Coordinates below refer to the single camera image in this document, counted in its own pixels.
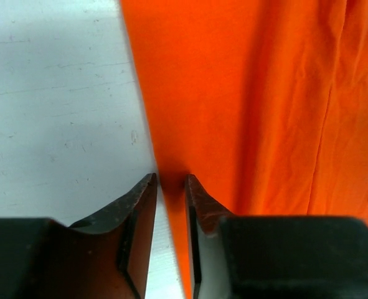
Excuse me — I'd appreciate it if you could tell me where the orange t-shirt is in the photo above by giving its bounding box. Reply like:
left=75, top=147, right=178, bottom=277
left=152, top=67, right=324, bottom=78
left=121, top=1, right=368, bottom=295

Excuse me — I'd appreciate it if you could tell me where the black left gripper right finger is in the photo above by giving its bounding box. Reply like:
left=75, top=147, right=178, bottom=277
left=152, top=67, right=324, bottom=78
left=185, top=174, right=368, bottom=298

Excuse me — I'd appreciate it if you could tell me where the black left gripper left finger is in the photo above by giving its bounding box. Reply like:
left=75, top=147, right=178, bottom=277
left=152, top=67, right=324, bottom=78
left=0, top=173, right=158, bottom=298

